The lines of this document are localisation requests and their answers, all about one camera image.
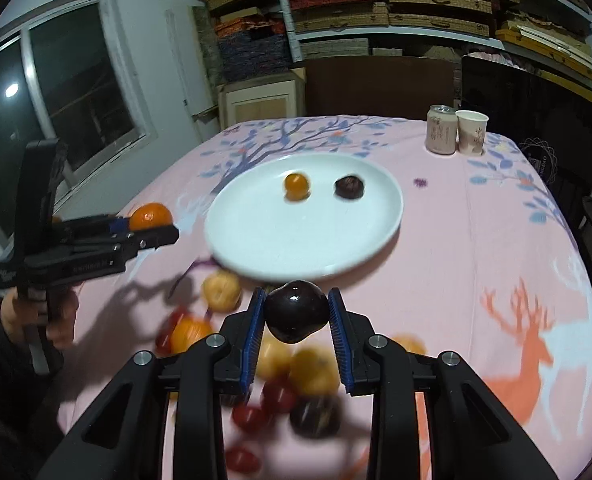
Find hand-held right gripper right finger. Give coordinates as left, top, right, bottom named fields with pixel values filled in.
left=327, top=287, right=562, bottom=480

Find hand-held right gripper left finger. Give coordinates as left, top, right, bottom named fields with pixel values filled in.
left=36, top=287, right=267, bottom=480

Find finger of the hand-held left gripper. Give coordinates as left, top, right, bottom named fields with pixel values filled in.
left=101, top=225, right=180, bottom=262
left=56, top=213, right=133, bottom=237

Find dark purple plum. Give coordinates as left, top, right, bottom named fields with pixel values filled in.
left=265, top=280, right=329, bottom=345

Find small orange kumquat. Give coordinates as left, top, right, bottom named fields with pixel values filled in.
left=393, top=334, right=427, bottom=358
left=282, top=172, right=311, bottom=201

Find white oval plate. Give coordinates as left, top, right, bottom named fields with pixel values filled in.
left=205, top=154, right=404, bottom=281

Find person's left forearm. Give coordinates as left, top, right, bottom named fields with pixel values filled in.
left=0, top=292, right=64, bottom=480

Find person's left hand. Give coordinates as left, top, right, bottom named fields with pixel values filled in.
left=1, top=291, right=80, bottom=352

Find pale yellow speckled fruit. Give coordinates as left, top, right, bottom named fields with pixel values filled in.
left=201, top=271, right=242, bottom=312

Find white framed window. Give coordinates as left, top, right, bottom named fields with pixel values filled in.
left=0, top=0, right=159, bottom=281

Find pink deer print tablecloth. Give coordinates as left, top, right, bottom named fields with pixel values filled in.
left=58, top=115, right=592, bottom=480

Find pile of assorted gift boxes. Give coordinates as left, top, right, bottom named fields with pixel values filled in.
left=196, top=0, right=297, bottom=86

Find pale drink can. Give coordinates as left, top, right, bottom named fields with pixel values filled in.
left=425, top=105, right=459, bottom=155

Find white metal shelf rack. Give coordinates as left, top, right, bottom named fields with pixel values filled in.
left=271, top=0, right=592, bottom=111

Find white paper cup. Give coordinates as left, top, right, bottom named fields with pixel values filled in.
left=456, top=109, right=490, bottom=155

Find dark brown board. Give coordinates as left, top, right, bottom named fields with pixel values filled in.
left=303, top=57, right=462, bottom=121

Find black chair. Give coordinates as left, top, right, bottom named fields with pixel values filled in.
left=461, top=55, right=592, bottom=201

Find rows of woven flat cases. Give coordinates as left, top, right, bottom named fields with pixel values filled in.
left=286, top=0, right=592, bottom=81

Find white wall conduit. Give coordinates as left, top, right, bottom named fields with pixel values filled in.
left=165, top=9, right=202, bottom=126

